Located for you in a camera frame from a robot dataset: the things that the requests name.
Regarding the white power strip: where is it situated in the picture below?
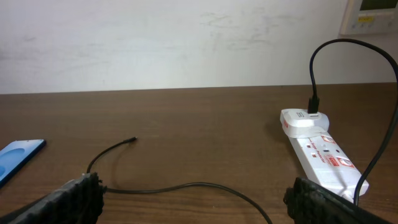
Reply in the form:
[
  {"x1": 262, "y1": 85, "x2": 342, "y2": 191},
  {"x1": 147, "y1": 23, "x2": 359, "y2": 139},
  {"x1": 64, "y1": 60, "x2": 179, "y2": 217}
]
[{"x1": 288, "y1": 131, "x2": 361, "y2": 202}]

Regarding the blue Galaxy smartphone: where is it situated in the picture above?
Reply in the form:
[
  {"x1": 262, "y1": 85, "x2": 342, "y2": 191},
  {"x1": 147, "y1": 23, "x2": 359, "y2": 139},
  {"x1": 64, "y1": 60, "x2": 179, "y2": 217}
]
[{"x1": 0, "y1": 139, "x2": 47, "y2": 187}]

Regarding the white USB charger plug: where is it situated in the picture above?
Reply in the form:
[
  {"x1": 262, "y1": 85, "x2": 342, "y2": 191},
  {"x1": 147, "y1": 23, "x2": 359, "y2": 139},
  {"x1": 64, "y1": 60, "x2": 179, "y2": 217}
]
[{"x1": 280, "y1": 108, "x2": 330, "y2": 138}]

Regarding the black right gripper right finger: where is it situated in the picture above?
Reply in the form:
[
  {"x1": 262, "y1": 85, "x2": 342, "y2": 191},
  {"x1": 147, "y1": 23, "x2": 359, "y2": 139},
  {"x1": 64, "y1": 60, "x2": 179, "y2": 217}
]
[{"x1": 283, "y1": 177, "x2": 390, "y2": 224}]

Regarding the black USB charging cable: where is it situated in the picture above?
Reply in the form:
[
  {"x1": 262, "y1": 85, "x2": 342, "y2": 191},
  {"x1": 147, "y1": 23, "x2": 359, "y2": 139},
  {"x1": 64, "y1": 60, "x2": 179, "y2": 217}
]
[{"x1": 86, "y1": 38, "x2": 398, "y2": 224}]

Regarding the white wall control panel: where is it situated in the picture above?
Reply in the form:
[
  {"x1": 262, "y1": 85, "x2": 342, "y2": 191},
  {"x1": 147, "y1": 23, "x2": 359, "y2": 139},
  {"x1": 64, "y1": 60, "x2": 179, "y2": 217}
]
[{"x1": 340, "y1": 0, "x2": 397, "y2": 35}]

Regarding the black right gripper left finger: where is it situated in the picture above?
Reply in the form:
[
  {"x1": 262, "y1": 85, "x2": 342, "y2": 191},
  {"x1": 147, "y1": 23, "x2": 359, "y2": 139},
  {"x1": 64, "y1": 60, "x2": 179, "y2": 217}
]
[{"x1": 1, "y1": 173, "x2": 107, "y2": 224}]

